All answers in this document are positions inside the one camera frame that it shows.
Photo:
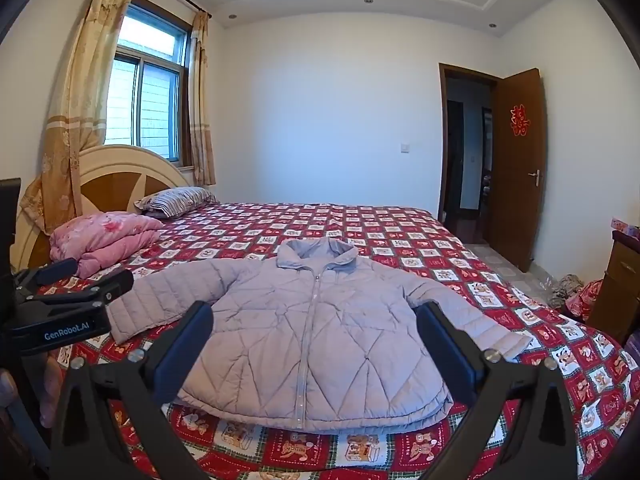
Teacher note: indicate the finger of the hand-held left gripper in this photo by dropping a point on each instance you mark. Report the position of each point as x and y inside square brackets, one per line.
[52, 270]
[102, 285]

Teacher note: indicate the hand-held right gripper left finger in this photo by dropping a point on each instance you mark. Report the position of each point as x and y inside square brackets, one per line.
[185, 350]

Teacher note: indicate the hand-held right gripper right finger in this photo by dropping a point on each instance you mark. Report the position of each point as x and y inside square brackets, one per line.
[447, 355]

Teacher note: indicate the lilac quilted puffer jacket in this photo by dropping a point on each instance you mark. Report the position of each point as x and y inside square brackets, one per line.
[310, 330]

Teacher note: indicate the pile of clothes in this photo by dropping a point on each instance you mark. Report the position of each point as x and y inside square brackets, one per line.
[565, 290]

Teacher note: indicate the pink floral folded quilt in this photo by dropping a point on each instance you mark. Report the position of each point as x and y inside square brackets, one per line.
[107, 235]

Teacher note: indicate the black flat panel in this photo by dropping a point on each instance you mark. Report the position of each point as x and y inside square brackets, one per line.
[9, 225]

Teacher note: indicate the pink cloth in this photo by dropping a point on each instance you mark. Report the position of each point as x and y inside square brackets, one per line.
[50, 390]

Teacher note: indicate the striped pillow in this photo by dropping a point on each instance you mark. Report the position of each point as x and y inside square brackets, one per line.
[175, 201]

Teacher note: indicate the cream and wood headboard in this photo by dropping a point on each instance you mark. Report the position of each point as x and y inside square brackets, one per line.
[115, 172]

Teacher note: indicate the red checked printed bedspread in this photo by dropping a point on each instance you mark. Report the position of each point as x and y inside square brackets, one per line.
[400, 240]

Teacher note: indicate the red plastic bag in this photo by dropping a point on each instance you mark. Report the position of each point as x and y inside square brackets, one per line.
[587, 297]

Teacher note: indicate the wide beige floral curtain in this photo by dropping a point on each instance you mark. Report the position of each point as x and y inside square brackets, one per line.
[80, 110]

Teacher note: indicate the brown wooden door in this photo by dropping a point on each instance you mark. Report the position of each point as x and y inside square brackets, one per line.
[515, 200]

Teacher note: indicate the brown wooden cabinet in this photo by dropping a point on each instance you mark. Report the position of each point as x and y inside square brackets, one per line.
[620, 285]

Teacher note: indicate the sliding glass window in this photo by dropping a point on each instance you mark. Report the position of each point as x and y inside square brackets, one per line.
[150, 90]

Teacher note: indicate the narrow beige floral curtain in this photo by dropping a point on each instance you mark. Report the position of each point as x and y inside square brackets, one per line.
[201, 110]

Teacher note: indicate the pink printed box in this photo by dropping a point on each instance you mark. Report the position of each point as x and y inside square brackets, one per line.
[626, 225]

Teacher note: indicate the red paper door decoration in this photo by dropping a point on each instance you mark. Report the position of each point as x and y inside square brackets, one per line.
[520, 120]

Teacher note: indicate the dark curtain rod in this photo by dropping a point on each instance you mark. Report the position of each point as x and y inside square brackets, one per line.
[170, 4]

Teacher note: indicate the dark wooden door frame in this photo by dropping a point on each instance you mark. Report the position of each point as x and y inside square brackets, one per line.
[442, 135]

